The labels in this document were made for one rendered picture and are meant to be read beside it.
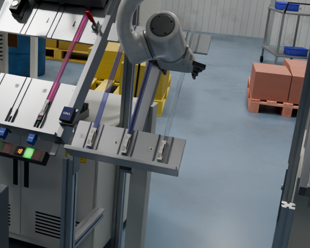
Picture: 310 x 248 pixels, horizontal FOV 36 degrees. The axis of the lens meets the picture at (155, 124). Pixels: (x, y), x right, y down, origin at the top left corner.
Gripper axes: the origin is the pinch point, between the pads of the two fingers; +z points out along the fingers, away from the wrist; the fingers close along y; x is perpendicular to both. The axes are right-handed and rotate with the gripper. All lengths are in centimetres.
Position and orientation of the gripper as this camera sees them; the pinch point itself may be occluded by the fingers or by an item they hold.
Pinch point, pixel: (179, 71)
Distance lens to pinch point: 147.1
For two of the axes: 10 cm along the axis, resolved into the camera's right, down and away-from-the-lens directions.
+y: -9.6, -1.7, 2.3
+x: -2.2, 9.5, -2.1
